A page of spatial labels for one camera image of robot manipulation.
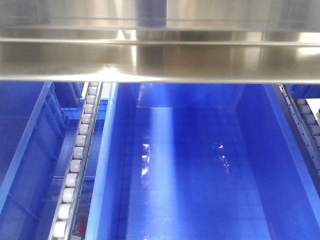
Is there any right white roller track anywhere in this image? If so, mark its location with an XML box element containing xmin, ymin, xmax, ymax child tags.
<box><xmin>278</xmin><ymin>84</ymin><xmax>320</xmax><ymax>177</ymax></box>

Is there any white roller track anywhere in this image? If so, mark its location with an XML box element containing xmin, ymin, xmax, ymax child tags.
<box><xmin>278</xmin><ymin>84</ymin><xmax>320</xmax><ymax>177</ymax></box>
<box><xmin>48</xmin><ymin>82</ymin><xmax>103</xmax><ymax>240</ymax></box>

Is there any blue bin at left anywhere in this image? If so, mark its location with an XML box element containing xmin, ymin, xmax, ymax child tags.
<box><xmin>0</xmin><ymin>81</ymin><xmax>84</xmax><ymax>240</ymax></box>

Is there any steel shelf beam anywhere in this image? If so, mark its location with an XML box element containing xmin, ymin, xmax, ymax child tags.
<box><xmin>0</xmin><ymin>0</ymin><xmax>320</xmax><ymax>84</ymax></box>

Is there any large blue target bin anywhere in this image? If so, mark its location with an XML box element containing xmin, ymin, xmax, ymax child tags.
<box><xmin>85</xmin><ymin>83</ymin><xmax>320</xmax><ymax>240</ymax></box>

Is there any left white roller track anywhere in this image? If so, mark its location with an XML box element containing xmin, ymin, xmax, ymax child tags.
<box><xmin>48</xmin><ymin>82</ymin><xmax>103</xmax><ymax>240</ymax></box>

